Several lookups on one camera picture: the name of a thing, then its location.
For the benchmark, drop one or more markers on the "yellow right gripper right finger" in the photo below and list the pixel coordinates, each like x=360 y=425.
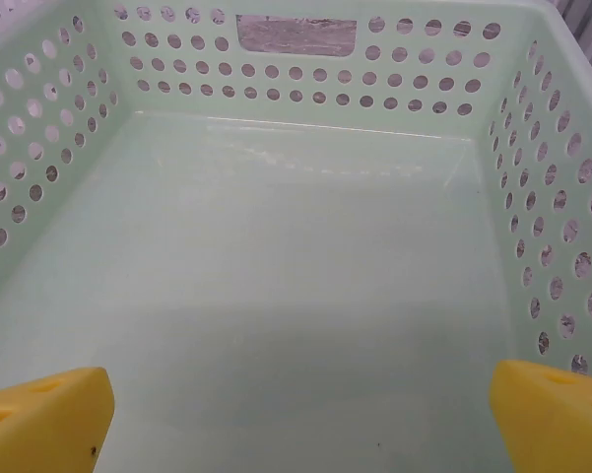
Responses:
x=556 y=424

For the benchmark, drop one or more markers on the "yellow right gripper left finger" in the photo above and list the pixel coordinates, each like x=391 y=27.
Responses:
x=39 y=424

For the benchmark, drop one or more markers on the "mint green perforated basket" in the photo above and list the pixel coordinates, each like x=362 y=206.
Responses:
x=295 y=256

